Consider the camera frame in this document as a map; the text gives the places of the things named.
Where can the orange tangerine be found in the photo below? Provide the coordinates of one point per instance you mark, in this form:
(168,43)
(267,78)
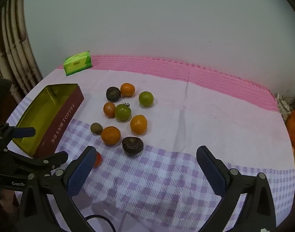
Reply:
(127,89)
(138,124)
(111,135)

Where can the pink ribbed mat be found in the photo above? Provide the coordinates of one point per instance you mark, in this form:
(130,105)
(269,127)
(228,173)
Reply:
(210,77)

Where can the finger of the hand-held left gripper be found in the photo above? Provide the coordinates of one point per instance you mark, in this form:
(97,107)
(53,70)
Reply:
(53,158)
(24,132)

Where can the small brown kiwi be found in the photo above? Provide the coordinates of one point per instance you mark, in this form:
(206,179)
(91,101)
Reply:
(96,128)

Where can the green tomato with stem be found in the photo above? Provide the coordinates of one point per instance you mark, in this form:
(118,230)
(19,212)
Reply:
(123,112)

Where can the dark purple mangosteen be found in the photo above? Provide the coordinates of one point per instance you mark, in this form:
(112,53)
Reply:
(132,147)
(113,93)

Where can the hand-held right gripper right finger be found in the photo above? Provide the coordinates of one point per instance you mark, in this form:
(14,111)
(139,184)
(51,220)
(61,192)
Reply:
(210,171)

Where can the green tissue pack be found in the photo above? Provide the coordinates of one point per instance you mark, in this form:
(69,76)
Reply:
(77,62)

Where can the beige striped curtain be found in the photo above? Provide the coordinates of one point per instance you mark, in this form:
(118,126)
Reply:
(14,41)

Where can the red tomato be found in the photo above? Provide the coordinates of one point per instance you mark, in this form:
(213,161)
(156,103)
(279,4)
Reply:
(98,160)
(109,109)

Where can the maroon and gold tin box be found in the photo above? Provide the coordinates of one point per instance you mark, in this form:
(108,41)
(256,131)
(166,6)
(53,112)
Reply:
(41,116)

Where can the crumpled silver foil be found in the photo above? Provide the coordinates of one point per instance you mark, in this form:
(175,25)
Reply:
(282,105)

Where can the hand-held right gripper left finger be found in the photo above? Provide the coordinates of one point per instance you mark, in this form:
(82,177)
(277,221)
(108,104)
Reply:
(79,174)

